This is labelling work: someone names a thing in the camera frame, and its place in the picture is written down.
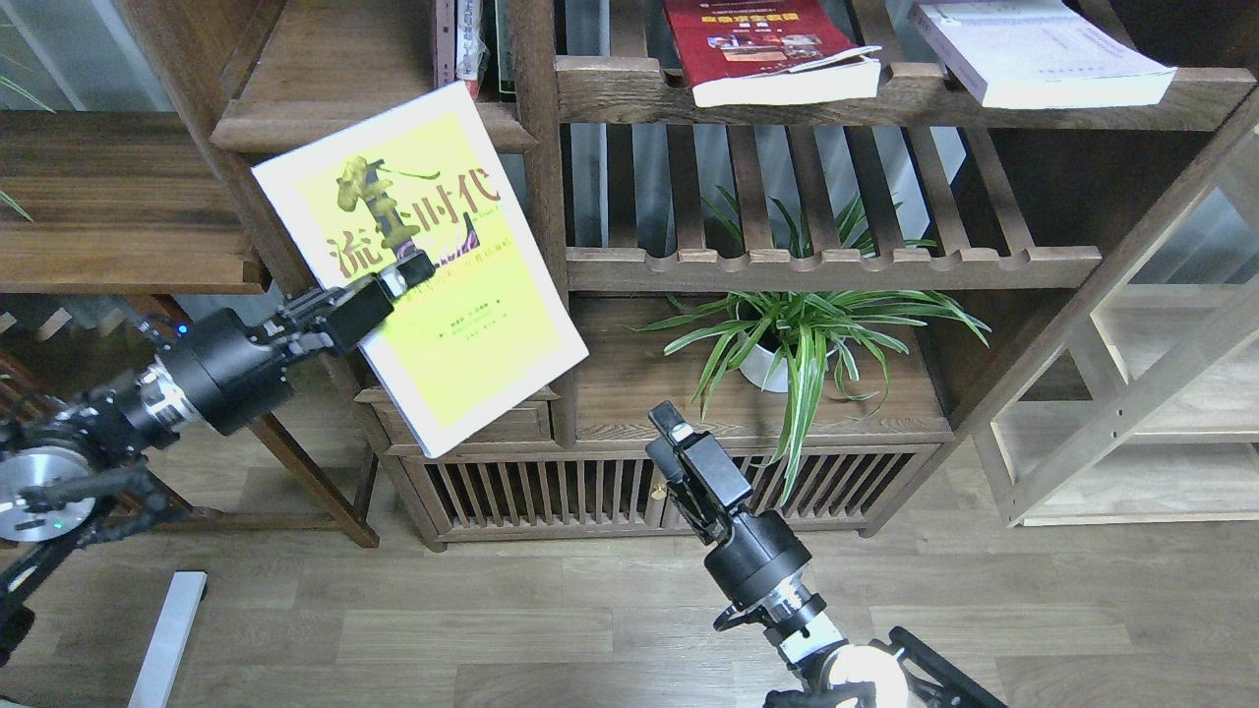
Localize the dark wooden bookshelf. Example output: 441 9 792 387
115 0 1259 553

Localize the maroon upright book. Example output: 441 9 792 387
429 0 457 88

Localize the white plant pot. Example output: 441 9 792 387
739 341 789 393

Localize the dark slatted wooden rack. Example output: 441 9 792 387
0 349 198 547

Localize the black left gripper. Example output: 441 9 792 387
138 249 437 438

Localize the white lavender book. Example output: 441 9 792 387
908 1 1176 110

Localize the green spider plant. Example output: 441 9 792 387
630 183 993 506

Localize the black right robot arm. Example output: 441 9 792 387
647 401 998 707

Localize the dark wooden side table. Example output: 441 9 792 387
0 110 381 551

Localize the white metal leg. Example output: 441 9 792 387
127 569 209 707

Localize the red white upright book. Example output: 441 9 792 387
454 0 488 100

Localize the yellow green cover book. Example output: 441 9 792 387
253 84 588 457

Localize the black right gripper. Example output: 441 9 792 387
647 401 812 614

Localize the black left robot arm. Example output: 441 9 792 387
1 249 436 659

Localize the light wooden shelf unit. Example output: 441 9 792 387
969 128 1259 528

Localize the red cover book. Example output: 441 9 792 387
663 1 883 108

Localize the dark upright book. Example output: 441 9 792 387
492 0 516 102

